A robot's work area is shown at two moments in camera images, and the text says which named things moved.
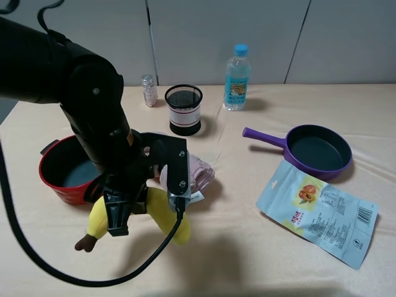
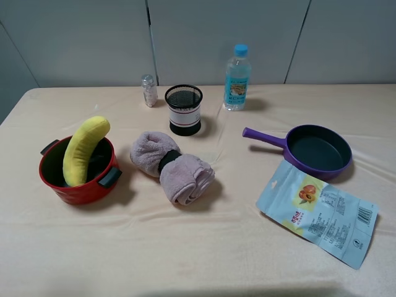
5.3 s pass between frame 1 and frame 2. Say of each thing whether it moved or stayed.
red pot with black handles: stayed
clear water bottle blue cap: stayed
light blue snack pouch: stayed
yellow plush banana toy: moved
